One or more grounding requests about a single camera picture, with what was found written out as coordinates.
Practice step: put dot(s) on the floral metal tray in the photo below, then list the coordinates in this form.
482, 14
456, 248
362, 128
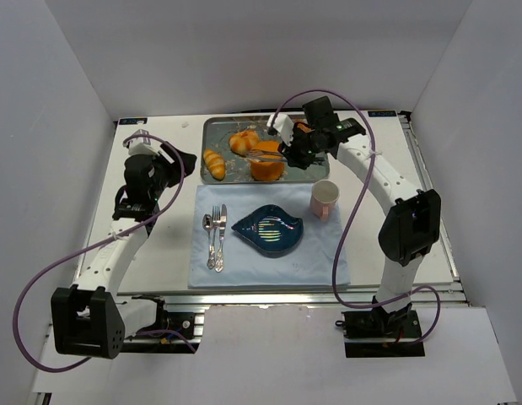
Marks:
216, 134

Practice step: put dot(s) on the orange cylindrical cake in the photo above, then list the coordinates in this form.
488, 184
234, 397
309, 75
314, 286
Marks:
263, 170

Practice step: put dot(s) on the round knotted bread bun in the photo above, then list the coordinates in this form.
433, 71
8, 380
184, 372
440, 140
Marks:
242, 142

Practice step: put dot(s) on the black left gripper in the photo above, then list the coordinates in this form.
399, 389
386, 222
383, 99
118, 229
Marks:
171, 164

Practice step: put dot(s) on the pink ceramic mug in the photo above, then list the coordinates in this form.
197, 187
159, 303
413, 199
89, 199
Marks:
324, 196

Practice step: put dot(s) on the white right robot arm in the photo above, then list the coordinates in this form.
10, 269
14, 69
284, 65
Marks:
412, 215

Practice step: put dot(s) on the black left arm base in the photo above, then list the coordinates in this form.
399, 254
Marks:
151, 328

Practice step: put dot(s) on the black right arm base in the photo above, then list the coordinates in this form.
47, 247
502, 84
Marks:
375, 334

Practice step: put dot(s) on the striped long bread roll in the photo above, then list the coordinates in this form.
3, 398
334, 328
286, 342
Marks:
215, 164

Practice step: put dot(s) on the silver spoon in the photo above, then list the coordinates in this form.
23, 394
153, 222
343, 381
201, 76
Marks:
208, 224

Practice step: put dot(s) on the silver fork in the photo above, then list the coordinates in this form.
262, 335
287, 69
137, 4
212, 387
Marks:
216, 223

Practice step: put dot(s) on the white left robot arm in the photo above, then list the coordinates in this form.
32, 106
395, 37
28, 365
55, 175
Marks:
89, 319

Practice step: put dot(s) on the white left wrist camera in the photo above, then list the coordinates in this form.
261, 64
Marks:
142, 142

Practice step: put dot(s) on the light blue cloth placemat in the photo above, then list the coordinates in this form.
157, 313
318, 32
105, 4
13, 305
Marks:
314, 262

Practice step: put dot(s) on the silver table knife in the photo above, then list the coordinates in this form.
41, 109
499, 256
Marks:
222, 222

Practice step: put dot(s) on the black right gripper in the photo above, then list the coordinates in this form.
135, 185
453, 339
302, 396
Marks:
294, 153

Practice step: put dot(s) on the dark blue leaf plate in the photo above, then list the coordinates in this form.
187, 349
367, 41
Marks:
271, 230

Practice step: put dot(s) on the silver metal tongs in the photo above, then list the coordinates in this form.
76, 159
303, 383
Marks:
261, 155

